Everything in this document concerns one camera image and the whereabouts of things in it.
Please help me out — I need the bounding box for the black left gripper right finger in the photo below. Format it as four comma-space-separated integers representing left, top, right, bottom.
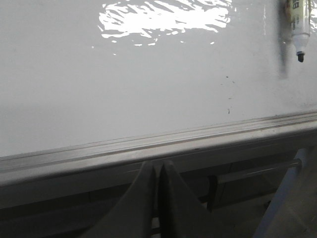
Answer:
158, 161, 237, 238

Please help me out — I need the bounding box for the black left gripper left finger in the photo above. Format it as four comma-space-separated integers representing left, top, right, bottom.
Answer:
81, 162, 156, 238

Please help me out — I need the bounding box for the white dry-erase marker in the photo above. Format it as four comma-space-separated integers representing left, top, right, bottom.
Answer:
283, 0, 311, 62

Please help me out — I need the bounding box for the dark cabinet panel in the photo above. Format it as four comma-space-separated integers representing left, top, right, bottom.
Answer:
199, 159, 302, 210

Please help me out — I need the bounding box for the white support post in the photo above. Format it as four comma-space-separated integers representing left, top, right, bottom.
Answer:
253, 147, 317, 238

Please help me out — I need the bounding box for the white whiteboard with metal frame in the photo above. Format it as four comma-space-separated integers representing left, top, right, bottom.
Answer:
0, 0, 317, 187

